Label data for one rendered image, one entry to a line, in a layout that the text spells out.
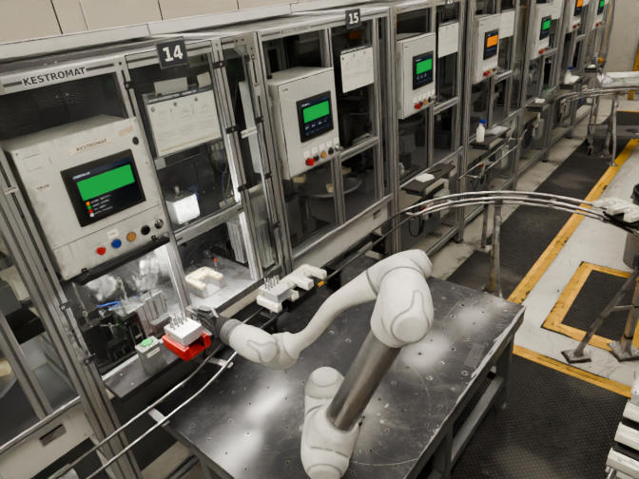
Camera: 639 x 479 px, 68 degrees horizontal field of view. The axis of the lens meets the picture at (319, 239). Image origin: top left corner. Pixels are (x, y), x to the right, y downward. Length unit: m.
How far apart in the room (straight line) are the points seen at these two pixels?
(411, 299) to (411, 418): 0.82
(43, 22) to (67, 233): 3.97
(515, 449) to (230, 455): 1.50
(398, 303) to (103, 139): 1.13
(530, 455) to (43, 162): 2.48
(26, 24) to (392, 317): 4.84
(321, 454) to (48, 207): 1.16
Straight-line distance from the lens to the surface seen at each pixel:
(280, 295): 2.23
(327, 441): 1.58
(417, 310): 1.22
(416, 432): 1.93
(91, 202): 1.77
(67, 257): 1.81
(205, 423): 2.08
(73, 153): 1.75
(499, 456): 2.75
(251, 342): 1.58
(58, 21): 5.64
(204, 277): 2.41
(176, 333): 2.00
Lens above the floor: 2.17
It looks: 28 degrees down
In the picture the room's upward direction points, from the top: 6 degrees counter-clockwise
